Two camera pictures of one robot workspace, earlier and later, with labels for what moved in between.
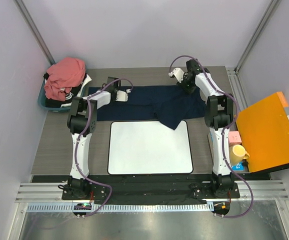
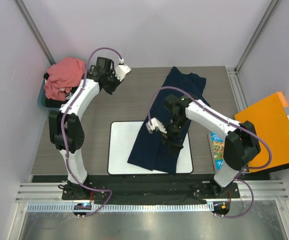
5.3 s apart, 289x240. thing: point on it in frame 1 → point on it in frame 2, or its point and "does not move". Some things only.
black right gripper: x=190 y=90 → x=173 y=146
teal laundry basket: x=41 y=100 does not move
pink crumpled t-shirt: x=65 y=74 does not move
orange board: x=268 y=138 does not move
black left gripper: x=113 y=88 → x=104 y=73
